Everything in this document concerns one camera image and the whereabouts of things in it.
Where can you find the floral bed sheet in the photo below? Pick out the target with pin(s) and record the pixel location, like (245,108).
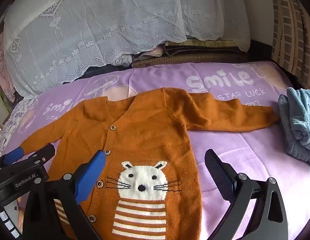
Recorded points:
(10,125)

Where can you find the brown woven mat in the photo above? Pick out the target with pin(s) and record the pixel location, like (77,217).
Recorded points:
(194,58)

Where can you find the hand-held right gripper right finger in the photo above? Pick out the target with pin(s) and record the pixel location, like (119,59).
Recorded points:
(219,175)

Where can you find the blue fleece garment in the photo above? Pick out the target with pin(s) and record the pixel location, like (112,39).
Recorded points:
(299,120)

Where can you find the checked beige curtain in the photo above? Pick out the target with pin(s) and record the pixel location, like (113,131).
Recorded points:
(289,30)

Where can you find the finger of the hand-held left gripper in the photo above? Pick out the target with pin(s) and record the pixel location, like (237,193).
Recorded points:
(43,152)
(13,155)

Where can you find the white lace cloth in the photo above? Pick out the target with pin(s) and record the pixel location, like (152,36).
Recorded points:
(95,17)

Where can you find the purple printed blanket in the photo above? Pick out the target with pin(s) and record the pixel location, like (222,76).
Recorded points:
(244,150)

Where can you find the pink striped cloth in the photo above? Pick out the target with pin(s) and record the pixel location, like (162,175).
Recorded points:
(150,53)

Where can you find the orange knitted cat cardigan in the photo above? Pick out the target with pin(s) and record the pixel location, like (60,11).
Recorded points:
(150,135)

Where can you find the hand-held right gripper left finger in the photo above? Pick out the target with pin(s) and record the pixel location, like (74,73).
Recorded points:
(91,175)

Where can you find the dark cloth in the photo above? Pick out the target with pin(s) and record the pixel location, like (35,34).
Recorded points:
(100,70)

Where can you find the pink floral cloth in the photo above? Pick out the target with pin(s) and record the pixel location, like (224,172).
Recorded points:
(2,67)

